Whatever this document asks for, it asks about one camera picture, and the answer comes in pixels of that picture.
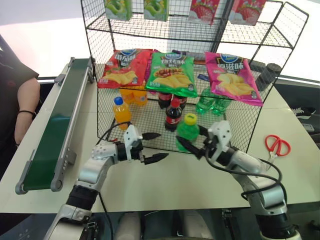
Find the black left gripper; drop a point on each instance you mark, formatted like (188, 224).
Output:
(138, 151)

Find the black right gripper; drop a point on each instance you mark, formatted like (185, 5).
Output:
(210, 148)

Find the green soda bottle yellow cap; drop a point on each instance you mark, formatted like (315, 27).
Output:
(187, 130)

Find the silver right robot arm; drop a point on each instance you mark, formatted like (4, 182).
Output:
(265, 192)

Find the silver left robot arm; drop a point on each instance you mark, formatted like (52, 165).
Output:
(92, 172)

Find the green conveyor belt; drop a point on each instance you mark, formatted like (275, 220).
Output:
(57, 120)

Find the cola bottle red cap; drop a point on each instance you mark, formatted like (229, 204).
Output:
(172, 117)

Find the orange soda bottle blue cap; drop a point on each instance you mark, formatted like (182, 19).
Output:
(121, 113)

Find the small blue object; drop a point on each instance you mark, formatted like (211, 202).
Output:
(202, 76)

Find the pink chips bag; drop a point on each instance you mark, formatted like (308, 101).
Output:
(232, 80)

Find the green chips bag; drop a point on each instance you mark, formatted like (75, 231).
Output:
(172, 75)

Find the red chips bag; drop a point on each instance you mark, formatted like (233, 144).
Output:
(122, 72)

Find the white rounded shape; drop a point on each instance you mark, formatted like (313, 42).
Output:
(130, 226)
(196, 225)

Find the black ribbed cylinder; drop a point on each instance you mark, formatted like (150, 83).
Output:
(257, 67)
(268, 75)

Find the black sneaker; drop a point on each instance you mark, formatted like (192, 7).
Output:
(303, 111)

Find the red strawberry drink carton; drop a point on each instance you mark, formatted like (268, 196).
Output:
(246, 11)
(203, 11)

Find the black wrist band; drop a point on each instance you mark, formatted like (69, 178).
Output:
(26, 112)

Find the green drink carton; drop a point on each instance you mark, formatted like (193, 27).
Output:
(156, 10)
(117, 8)

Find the person in black shirt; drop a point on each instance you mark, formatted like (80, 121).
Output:
(8, 65)

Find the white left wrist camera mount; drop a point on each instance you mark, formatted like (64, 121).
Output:
(130, 140)

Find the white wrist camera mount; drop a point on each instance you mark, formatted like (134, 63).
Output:
(130, 140)
(221, 132)

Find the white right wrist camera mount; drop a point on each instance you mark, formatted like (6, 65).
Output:
(221, 132)

